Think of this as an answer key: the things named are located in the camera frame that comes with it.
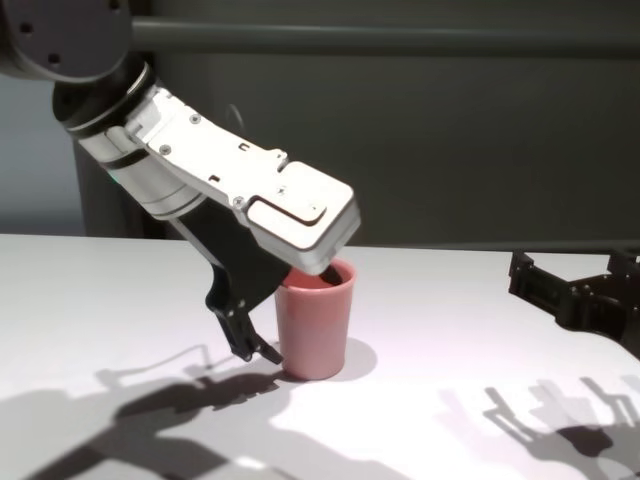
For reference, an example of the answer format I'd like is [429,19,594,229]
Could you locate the black vertical post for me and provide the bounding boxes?
[127,199,174,239]

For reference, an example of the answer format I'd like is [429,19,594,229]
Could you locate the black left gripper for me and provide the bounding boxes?
[171,198,348,365]

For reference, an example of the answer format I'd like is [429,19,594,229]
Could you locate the grey frame upright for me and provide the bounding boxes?
[72,127,132,237]

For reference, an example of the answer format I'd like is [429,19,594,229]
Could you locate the thick grey horizontal bar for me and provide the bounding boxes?
[127,14,640,56]

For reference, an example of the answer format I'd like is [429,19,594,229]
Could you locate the pink plastic cup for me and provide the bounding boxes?
[274,257,358,380]

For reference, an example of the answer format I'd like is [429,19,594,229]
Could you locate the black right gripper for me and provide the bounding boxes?
[507,247,640,360]

